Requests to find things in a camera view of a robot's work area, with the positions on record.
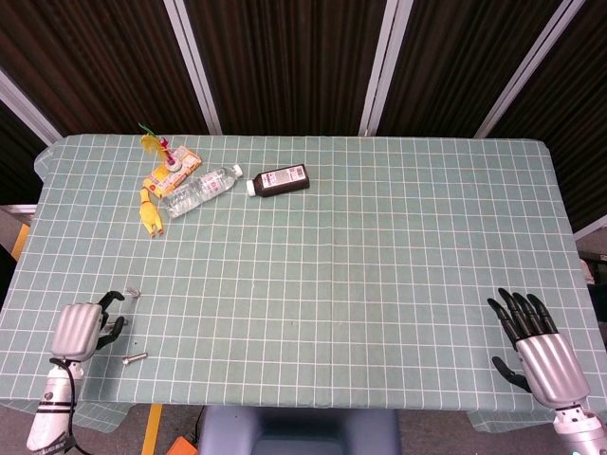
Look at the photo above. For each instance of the green checkered tablecloth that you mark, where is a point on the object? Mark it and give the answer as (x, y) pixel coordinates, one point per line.
(332, 284)

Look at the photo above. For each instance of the white partition frame post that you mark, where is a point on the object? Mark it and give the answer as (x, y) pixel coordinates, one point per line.
(381, 71)
(526, 71)
(28, 109)
(194, 71)

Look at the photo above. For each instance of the clear plastic water bottle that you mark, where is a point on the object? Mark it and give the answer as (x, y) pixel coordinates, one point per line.
(199, 189)

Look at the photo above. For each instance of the yellow rubber chicken toy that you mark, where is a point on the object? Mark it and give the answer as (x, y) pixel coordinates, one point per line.
(151, 215)

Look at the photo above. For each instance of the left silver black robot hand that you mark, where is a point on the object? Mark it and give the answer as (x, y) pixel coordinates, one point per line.
(76, 332)

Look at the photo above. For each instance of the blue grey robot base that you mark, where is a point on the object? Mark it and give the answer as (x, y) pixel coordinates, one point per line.
(299, 426)

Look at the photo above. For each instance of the yellow floor tape strip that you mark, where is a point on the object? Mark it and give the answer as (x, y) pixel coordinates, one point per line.
(20, 242)
(152, 429)

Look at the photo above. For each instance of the dark brown bottle white cap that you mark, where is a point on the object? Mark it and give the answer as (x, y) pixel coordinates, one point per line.
(280, 181)

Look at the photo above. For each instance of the yellow cardboard snack box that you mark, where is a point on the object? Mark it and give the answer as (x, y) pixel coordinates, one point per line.
(161, 182)

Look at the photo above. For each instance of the orange box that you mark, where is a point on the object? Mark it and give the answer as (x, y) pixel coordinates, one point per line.
(182, 448)

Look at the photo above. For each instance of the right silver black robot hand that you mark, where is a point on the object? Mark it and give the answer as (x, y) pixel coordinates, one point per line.
(552, 365)

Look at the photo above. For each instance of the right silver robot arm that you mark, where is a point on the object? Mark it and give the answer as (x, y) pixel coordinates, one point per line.
(581, 433)

